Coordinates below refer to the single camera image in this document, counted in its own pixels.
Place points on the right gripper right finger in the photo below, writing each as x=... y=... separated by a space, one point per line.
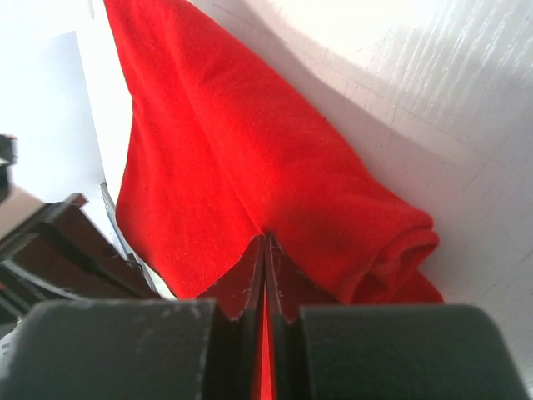
x=322 y=349

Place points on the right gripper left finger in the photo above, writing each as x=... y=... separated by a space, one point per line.
x=209 y=347

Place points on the red t-shirt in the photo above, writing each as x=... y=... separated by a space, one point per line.
x=222 y=149

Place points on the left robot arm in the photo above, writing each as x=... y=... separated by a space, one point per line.
x=51 y=251

